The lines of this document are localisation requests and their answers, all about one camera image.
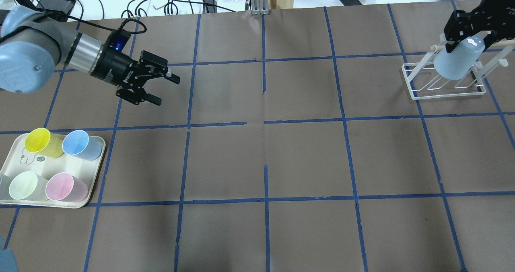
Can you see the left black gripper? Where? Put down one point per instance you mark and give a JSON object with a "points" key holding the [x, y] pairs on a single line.
{"points": [[114, 68]]}

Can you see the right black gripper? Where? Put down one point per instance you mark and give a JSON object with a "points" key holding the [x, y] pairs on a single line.
{"points": [[494, 17]]}

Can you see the light blue cup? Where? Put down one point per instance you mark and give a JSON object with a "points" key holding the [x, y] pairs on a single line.
{"points": [[455, 65]]}

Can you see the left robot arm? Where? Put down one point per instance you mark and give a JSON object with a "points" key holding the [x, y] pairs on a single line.
{"points": [[33, 44]]}

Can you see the yellow cup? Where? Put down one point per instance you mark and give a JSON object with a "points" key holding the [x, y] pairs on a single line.
{"points": [[43, 142]]}

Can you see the pink cup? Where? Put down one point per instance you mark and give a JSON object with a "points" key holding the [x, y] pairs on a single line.
{"points": [[66, 187]]}

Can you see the pale green cup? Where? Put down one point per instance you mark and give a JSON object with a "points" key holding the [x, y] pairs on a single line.
{"points": [[28, 186]]}

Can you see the beige plastic tray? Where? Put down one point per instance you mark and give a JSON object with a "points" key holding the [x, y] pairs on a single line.
{"points": [[18, 160]]}

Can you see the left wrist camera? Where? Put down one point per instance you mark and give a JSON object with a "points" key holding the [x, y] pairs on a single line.
{"points": [[117, 39]]}

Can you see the white wire cup rack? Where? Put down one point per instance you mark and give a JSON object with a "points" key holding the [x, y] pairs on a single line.
{"points": [[423, 82]]}

